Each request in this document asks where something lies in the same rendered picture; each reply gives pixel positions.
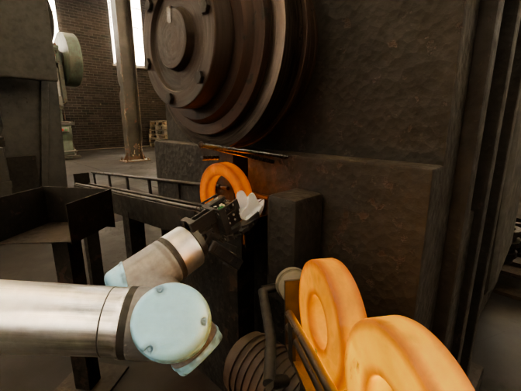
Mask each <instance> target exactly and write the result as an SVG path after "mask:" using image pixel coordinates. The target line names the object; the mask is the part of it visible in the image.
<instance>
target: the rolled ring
mask: <svg viewBox="0 0 521 391"><path fill-rule="evenodd" d="M220 176H223V177H224V178H226V179H227V180H228V181H229V183H230V184H231V186H232V187H233V190H234V193H235V196H236V194H237V193H238V191H241V190H242V191H244V192H245V194H246V195H247V196H248V195H249V194H250V193H252V189H251V187H250V183H249V181H248V179H247V177H246V175H245V174H244V173H243V171H242V170H241V169H240V168H239V167H237V166H236V165H234V164H232V163H229V162H220V163H215V164H211V165H210V166H208V167H207V168H206V170H205V171H204V173H203V175H202V179H201V182H200V199H201V202H203V201H205V200H207V199H208V198H209V197H211V196H213V195H215V194H216V183H217V181H218V179H219V177H220Z"/></svg>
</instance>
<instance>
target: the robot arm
mask: <svg viewBox="0 0 521 391"><path fill-rule="evenodd" d="M212 198H213V199H212ZM210 199H212V200H211V201H209V200H210ZM207 201H209V202H207ZM205 202H207V203H206V204H205ZM198 206H199V209H200V210H201V212H200V213H198V214H197V215H195V216H193V217H192V218H191V219H190V218H187V217H185V218H183V219H181V220H180V221H181V225H182V226H183V227H176V228H174V229H173V230H172V231H170V232H169V233H167V234H165V235H164V236H163V237H161V238H159V239H158V240H156V241H154V242H153V243H152V244H150V245H148V246H147V247H145V248H144V249H142V250H141V251H138V252H137V253H135V254H134V255H133V256H131V257H129V258H127V259H126V260H125V261H123V262H120V263H119V264H118V265H117V266H116V267H114V268H113V269H111V270H110V271H108V272H107V273H106V274H105V277H104V281H105V285H82V284H68V283H56V282H30V281H17V280H4V279H0V354H11V355H53V356H75V357H96V358H114V359H116V360H126V361H148V362H158V363H161V364H171V367H172V368H173V370H175V371H176V372H177V373H178V374H179V375H181V376H186V375H187V374H189V373H190V372H192V371H193V370H194V369H195V368H196V367H197V366H198V365H199V364H201V363H202V362H203V361H204V360H205V359H206V358H207V357H208V356H209V355H210V354H211V352H212V351H213V350H214V349H215V348H216V347H217V346H218V344H219V343H220V341H221V340H222V338H223V336H222V334H221V332H220V331H219V328H218V326H217V325H215V324H214V323H213V322H212V317H211V312H210V309H209V305H208V303H207V302H206V300H205V298H204V297H203V296H202V294H201V293H200V292H198V291H197V290H196V289H194V288H192V287H191V286H189V285H185V284H182V283H180V281H181V280H183V279H184V278H185V277H186V276H188V275H190V274H191V273H192V272H193V271H194V270H195V269H197V268H198V267H200V266H201V265H203V263H204V261H205V256H206V255H207V254H208V253H210V254H211V255H213V256H214V257H216V258H218V259H219V260H220V261H222V262H223V264H224V265H225V266H226V267H227V268H231V269H236V270H239V269H240V266H241V265H242V263H243V260H242V259H240V256H239V255H237V254H236V253H234V252H232V251H229V250H227V249H226V248H224V247H223V246H222V245H220V244H219V243H217V242H216V241H214V240H217V241H218V242H221V243H224V242H225V241H226V242H228V241H229V240H234V239H236V238H237V237H239V236H240V235H243V234H245V233H246V232H247V231H248V230H250V229H252V228H253V227H254V226H255V224H256V223H257V221H258V220H259V218H260V215H261V213H262V211H263V208H264V199H257V198H256V196H255V195H254V194H253V193H250V194H249V195H248V196H247V195H246V194H245V192H244V191H242V190H241V191H238V193H237V194H236V199H234V200H233V201H232V202H229V200H228V199H226V197H225V196H224V195H217V193H216V194H215V195H213V196H211V197H209V198H208V199H207V200H205V201H203V202H201V203H199V204H198ZM212 239H213V240H212Z"/></svg>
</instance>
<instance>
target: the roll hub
mask: <svg viewBox="0 0 521 391"><path fill-rule="evenodd" d="M151 1H152V3H153V8H152V11H150V12H148V11H147V10H146V12H145V17H144V24H143V50H144V57H145V59H147V58H149V59H150V61H151V68H150V69H147V72H148V75H149V78H150V81H151V84H152V86H153V87H154V90H155V92H156V93H157V94H158V96H159V97H160V98H161V100H162V101H163V102H165V103H166V104H167V102H166V99H165V98H166V94H169V93H171V94H172V95H173V97H174V101H173V104H167V105H169V106H170V107H173V108H177V109H198V108H202V107H203V106H206V105H208V104H209V103H210V102H211V101H212V100H213V99H214V98H215V97H216V96H217V94H218V93H219V91H220V89H221V87H222V86H223V84H224V81H225V80H226V76H227V74H228V71H229V67H230V63H231V60H232V55H233V42H234V26H233V13H232V9H231V5H230V2H229V0H209V4H210V8H209V13H207V14H205V15H204V14H201V11H200V9H199V6H200V2H201V0H151ZM196 71H202V73H203V75H204V79H203V83H196V82H195V79H194V76H195V72H196Z"/></svg>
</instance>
